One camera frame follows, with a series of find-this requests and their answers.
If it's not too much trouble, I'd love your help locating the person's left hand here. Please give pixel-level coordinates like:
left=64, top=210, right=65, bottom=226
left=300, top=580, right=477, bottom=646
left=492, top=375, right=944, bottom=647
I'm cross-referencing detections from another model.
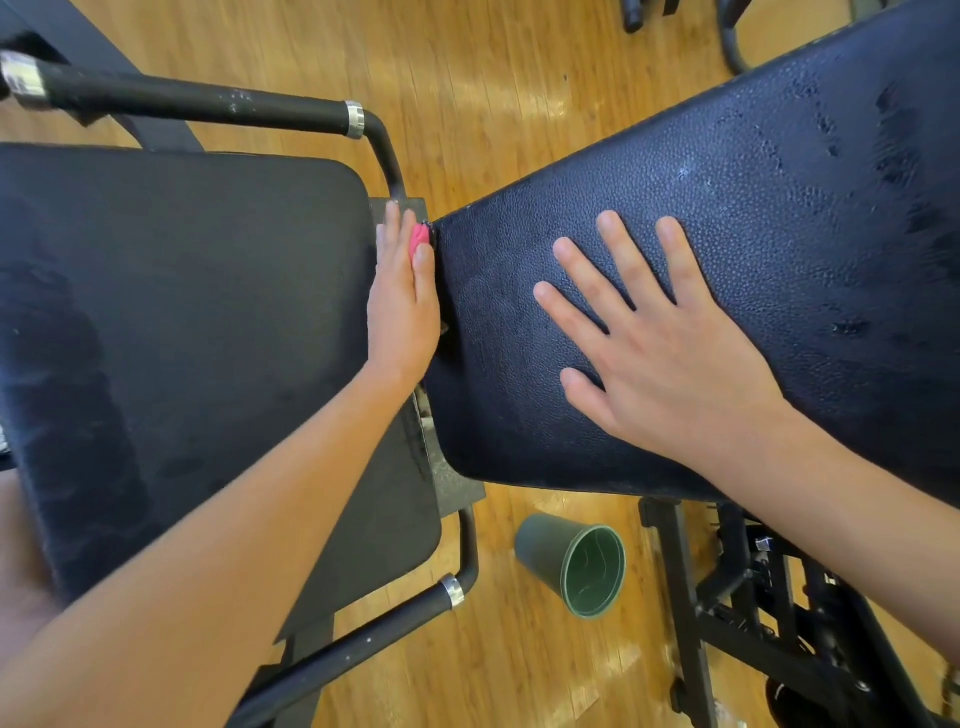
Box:
left=366, top=199, right=444, bottom=404

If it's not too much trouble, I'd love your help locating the person's right hand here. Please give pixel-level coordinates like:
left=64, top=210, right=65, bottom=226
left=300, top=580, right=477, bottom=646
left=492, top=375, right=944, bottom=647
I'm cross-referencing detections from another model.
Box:
left=532, top=210, right=792, bottom=479

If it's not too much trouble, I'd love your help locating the person's left forearm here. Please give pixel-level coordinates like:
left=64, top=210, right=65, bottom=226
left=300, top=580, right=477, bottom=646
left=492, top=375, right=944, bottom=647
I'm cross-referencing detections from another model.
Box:
left=0, top=367, right=414, bottom=728

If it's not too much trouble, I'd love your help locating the person's right forearm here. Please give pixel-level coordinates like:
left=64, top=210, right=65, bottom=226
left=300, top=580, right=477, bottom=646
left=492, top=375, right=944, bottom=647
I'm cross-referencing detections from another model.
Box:
left=727, top=408, right=960, bottom=669

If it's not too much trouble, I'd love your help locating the dark green plastic bucket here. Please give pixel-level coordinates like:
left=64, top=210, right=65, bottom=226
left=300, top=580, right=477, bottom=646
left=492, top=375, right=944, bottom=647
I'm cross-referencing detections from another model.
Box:
left=514, top=513, right=627, bottom=620

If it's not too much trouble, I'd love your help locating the black gym machine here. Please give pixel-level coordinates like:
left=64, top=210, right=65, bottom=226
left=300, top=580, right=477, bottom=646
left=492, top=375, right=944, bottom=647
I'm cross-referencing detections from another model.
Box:
left=621, top=0, right=755, bottom=77

